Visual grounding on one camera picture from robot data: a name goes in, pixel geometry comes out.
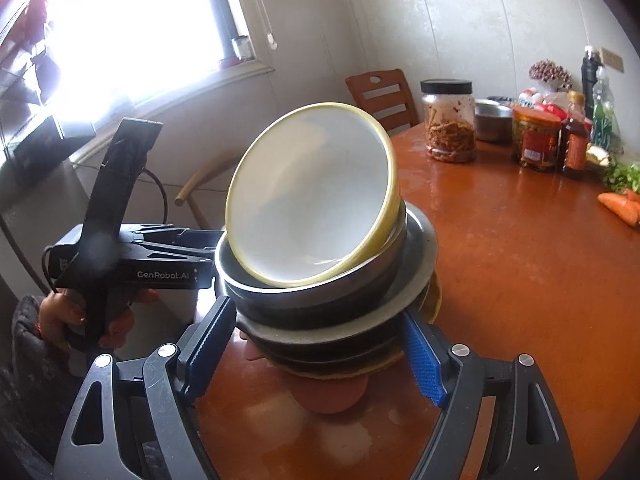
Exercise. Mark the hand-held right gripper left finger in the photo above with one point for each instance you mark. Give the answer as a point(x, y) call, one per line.
point(210, 345)

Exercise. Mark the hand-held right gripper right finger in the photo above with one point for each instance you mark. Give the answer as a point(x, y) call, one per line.
point(425, 360)

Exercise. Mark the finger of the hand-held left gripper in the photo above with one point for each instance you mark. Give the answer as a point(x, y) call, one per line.
point(185, 258)
point(175, 236)

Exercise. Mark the deep steel bowl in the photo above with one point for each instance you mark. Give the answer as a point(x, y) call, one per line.
point(240, 272)
point(310, 305)

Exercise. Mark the yellow plastic plate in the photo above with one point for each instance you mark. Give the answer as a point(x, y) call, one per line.
point(345, 374)

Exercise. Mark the red plastic plate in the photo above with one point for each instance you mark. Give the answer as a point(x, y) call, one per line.
point(330, 395)

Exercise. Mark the large steel bowl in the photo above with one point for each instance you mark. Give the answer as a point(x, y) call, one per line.
point(422, 240)

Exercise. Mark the person's left forearm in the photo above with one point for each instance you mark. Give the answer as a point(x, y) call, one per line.
point(30, 385)

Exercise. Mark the person's left hand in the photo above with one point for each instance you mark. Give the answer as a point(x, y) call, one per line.
point(60, 315)

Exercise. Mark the curved wooden armchair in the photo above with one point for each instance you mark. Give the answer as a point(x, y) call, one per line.
point(200, 179)

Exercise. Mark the black box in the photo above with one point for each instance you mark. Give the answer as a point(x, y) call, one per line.
point(45, 140)

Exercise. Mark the small grey container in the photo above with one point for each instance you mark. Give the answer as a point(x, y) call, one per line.
point(242, 49)

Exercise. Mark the window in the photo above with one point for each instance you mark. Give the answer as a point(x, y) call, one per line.
point(140, 35)

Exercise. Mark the glass jar with black lid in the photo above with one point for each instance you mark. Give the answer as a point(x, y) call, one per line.
point(447, 130)

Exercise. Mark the red jar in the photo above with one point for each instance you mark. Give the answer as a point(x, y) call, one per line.
point(535, 145)

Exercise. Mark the small steel basin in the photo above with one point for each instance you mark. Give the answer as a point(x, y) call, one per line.
point(492, 122)

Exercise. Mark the brown slatted wooden chair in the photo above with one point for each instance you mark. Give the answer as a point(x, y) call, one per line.
point(380, 80)

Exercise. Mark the brown sauce bottle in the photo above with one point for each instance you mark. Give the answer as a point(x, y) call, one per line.
point(575, 150)

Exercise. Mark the yellow food packet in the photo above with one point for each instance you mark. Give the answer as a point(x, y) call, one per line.
point(599, 156)

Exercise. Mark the bundle of green vegetables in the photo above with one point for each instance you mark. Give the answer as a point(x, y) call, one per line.
point(625, 177)

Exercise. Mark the red food packet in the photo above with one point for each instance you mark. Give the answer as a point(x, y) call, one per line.
point(547, 107)

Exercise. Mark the clear plastic bottle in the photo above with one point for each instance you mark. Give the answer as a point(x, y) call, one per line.
point(605, 125)

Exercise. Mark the decorative flower bunch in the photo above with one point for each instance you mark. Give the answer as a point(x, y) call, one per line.
point(550, 74)

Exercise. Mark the black bottle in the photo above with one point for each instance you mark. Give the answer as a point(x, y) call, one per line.
point(589, 75)

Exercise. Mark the wall socket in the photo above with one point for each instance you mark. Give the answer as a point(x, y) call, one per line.
point(612, 60)

